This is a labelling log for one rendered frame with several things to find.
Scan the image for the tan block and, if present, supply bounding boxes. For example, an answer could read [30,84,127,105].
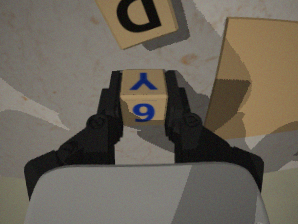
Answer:
[120,69,168,126]
[94,0,179,50]

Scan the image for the tan flat mat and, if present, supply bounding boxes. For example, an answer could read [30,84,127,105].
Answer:
[204,17,298,140]

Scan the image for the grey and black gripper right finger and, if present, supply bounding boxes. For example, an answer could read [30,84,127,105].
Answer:
[164,70,264,193]

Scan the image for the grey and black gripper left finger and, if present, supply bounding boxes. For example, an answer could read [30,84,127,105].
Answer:
[24,71,124,202]

